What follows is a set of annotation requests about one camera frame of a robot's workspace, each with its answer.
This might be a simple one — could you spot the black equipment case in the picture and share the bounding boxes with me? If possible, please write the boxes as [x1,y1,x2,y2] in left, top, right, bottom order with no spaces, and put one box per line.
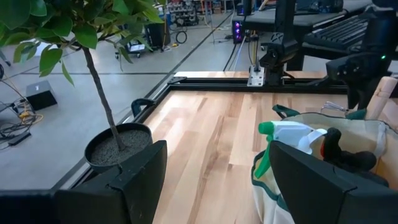
[144,21,172,50]

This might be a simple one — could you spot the small wheeled cart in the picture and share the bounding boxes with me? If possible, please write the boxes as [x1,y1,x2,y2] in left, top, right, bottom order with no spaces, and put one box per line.
[114,39,147,60]

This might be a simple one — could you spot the wooden stick tool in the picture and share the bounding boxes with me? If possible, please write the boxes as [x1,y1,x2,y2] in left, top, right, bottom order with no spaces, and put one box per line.
[321,76,398,121]

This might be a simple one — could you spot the parts storage shelf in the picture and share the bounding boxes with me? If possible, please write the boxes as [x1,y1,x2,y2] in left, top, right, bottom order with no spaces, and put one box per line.
[167,0,200,27]

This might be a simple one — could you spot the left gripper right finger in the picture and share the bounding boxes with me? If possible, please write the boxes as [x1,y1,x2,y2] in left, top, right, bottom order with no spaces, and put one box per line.
[269,140,398,224]

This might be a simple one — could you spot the black and red garden glove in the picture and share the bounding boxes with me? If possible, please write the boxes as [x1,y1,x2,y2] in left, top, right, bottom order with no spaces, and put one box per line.
[319,126,389,187]

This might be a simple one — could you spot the black power brick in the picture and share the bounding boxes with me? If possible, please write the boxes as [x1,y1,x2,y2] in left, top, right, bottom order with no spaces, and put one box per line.
[7,132,32,146]

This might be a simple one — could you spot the silver metal bracket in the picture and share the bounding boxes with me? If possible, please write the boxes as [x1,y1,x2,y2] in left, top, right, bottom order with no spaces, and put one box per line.
[246,64,266,88]

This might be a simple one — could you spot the black computer keyboard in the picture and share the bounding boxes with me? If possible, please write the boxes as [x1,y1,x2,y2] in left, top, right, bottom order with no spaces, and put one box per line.
[303,14,373,51]

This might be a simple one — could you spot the black desk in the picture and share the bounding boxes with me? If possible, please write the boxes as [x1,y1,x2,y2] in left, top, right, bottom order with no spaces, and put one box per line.
[231,0,398,73]

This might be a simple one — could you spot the beige gardening bag green trim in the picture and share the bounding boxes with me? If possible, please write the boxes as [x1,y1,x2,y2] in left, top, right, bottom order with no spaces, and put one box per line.
[251,104,398,224]

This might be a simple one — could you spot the black table clamp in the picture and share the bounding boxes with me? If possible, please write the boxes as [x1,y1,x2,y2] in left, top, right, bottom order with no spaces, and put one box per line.
[130,98,156,118]

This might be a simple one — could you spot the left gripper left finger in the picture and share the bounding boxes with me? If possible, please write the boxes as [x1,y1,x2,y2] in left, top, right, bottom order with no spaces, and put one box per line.
[55,139,168,224]

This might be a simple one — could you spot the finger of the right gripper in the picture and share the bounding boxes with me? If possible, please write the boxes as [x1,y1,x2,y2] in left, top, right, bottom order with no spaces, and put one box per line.
[346,88,370,110]

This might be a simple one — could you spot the black box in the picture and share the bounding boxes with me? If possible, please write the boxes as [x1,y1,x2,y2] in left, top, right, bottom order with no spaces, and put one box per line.
[25,80,58,111]

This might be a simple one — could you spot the computer tower purple lights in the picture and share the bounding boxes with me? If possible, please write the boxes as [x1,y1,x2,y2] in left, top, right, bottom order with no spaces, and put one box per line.
[231,19,247,45]

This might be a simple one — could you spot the green potted plant black pot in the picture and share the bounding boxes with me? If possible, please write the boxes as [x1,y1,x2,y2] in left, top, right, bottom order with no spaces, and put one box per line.
[0,0,165,175]

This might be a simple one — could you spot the black aluminium table frame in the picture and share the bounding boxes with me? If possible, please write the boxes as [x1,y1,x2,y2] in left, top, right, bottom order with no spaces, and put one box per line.
[51,76,398,191]

